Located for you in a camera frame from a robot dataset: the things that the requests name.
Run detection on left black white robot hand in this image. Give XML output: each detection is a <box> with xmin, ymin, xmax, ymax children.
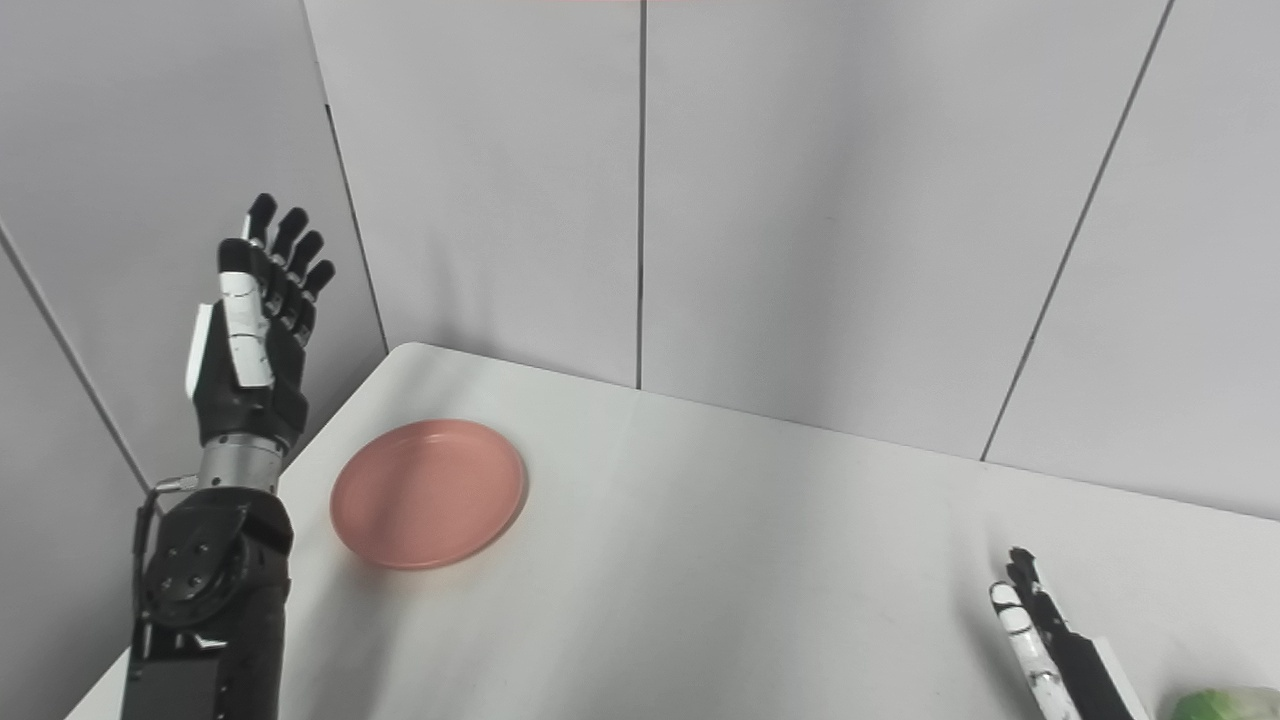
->
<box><xmin>185</xmin><ymin>193</ymin><xmax>337</xmax><ymax>449</ymax></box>

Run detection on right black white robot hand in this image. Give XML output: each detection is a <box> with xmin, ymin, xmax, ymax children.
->
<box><xmin>990</xmin><ymin>547</ymin><xmax>1151</xmax><ymax>720</ymax></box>

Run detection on green white cabbage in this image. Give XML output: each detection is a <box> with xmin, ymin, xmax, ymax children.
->
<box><xmin>1158</xmin><ymin>686</ymin><xmax>1280</xmax><ymax>720</ymax></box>

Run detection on pink round plate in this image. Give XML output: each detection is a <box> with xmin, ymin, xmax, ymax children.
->
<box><xmin>330</xmin><ymin>419</ymin><xmax>528</xmax><ymax>571</ymax></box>

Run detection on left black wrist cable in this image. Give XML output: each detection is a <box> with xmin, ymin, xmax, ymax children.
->
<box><xmin>130</xmin><ymin>473</ymin><xmax>199</xmax><ymax>641</ymax></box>

